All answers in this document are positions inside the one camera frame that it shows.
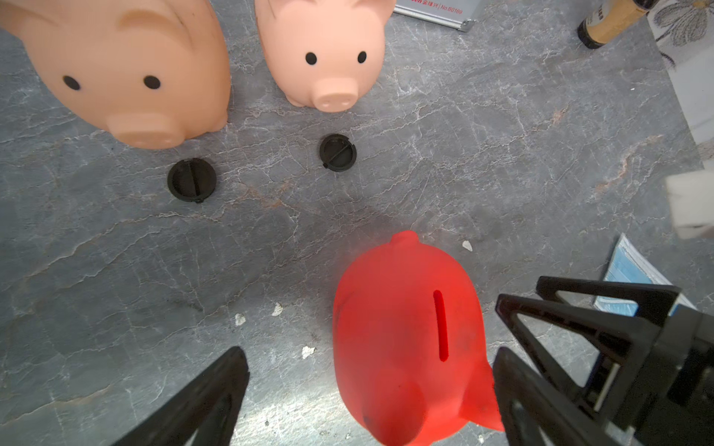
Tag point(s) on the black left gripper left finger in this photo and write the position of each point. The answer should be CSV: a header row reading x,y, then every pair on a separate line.
x,y
205,412

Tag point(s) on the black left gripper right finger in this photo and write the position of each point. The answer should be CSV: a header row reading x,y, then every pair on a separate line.
x,y
533,411

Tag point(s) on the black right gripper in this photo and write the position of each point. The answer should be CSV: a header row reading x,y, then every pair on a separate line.
x,y
652,371

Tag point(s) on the red piggy bank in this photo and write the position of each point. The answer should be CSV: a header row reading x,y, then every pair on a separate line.
x,y
409,345

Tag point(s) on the black round piggy bank plug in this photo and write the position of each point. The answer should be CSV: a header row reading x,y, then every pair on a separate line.
x,y
192,180

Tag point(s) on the pink piggy bank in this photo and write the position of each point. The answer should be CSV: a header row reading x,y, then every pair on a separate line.
x,y
151,73
326,54

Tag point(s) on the small brown orange-capped bottle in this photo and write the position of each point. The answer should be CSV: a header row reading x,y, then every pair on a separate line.
x,y
611,19

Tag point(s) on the silver aluminium first aid case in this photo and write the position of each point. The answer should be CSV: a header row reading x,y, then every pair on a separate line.
x,y
456,14

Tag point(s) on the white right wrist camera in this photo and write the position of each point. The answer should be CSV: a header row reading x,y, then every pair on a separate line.
x,y
690,197

